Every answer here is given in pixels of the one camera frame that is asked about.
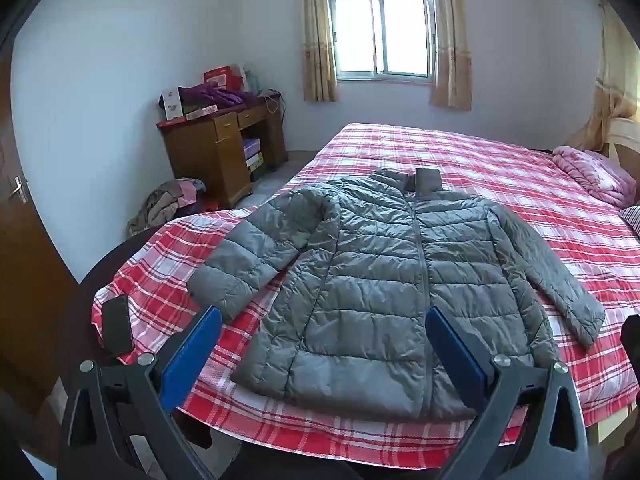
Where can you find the purple clothing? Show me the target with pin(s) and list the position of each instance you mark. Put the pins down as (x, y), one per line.
(215, 95)

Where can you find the window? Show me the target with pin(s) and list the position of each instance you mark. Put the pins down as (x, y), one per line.
(380, 35)

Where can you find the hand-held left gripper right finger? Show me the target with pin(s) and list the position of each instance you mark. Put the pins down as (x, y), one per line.
(452, 355)

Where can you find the pale green container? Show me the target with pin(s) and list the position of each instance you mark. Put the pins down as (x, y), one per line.
(252, 80)

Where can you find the wooden door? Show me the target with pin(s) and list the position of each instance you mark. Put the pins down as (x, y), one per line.
(20, 240)

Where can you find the bed with red plaid sheet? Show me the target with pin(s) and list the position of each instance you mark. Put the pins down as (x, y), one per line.
(500, 175)

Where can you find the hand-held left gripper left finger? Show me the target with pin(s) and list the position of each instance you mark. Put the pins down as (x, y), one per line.
(192, 355)

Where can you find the pink flat box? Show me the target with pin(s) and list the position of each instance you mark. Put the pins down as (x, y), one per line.
(202, 113)

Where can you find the dark box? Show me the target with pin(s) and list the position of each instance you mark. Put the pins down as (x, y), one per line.
(257, 172)

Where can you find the purple box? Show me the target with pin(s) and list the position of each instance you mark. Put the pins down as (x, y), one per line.
(251, 148)

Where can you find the black phone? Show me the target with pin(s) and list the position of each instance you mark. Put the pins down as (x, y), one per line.
(117, 327)

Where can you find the pile of clothes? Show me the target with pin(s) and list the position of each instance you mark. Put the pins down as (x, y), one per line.
(160, 205)

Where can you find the cream headboard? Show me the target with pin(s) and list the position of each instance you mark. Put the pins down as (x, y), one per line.
(625, 135)

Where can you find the red box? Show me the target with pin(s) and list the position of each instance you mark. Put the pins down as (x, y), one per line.
(225, 77)

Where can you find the yellow drape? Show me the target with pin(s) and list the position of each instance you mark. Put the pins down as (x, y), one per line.
(612, 75)

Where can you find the wooden desk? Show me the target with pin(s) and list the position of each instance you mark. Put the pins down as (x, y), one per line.
(200, 150)

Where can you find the grey puffer jacket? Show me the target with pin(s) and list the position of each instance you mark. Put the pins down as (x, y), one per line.
(370, 285)

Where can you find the pink quilt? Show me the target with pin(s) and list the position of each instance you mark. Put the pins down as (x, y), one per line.
(590, 170)

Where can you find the striped pillow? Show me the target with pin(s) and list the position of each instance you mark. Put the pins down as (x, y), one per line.
(632, 220)

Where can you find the yellow and white box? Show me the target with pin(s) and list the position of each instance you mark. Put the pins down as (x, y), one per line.
(255, 161)

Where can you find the beige patterned curtain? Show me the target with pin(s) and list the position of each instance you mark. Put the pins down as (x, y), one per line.
(450, 60)
(317, 60)

